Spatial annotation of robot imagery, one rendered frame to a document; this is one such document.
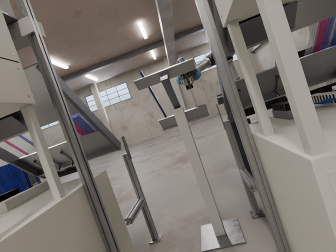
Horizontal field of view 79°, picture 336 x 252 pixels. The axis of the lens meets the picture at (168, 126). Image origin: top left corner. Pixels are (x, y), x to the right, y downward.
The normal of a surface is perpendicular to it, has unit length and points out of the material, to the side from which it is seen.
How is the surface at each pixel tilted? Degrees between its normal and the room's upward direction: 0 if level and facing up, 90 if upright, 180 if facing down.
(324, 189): 90
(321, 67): 136
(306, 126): 90
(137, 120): 90
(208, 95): 90
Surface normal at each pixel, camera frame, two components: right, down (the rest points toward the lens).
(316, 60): 0.14, 0.73
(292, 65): -0.14, 0.09
